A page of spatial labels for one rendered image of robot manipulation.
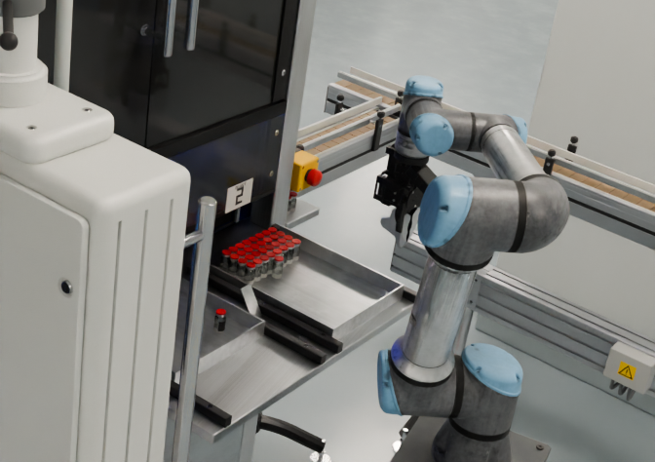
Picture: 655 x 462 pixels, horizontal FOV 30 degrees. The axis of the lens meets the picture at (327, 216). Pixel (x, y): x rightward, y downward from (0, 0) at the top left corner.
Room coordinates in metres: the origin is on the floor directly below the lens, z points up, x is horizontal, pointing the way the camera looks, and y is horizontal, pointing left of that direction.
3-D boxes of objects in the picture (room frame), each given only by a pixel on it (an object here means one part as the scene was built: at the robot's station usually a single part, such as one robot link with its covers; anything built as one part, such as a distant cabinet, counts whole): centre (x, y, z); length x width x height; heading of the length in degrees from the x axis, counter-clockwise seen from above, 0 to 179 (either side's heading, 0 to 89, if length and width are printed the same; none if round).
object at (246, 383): (2.13, 0.15, 0.87); 0.70 x 0.48 x 0.02; 148
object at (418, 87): (2.23, -0.15, 1.34); 0.09 x 0.08 x 0.11; 9
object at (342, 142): (2.90, 0.05, 0.92); 0.69 x 0.16 x 0.16; 148
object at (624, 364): (2.75, -0.85, 0.50); 0.12 x 0.05 x 0.09; 58
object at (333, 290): (2.25, 0.03, 0.90); 0.34 x 0.26 x 0.04; 58
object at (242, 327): (2.02, 0.30, 0.90); 0.34 x 0.26 x 0.04; 58
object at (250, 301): (2.09, 0.08, 0.91); 0.14 x 0.03 x 0.06; 58
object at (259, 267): (2.30, 0.10, 0.90); 0.18 x 0.02 x 0.05; 148
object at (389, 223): (2.22, -0.14, 1.07); 0.06 x 0.03 x 0.09; 58
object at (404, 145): (2.23, -0.15, 1.26); 0.08 x 0.08 x 0.05
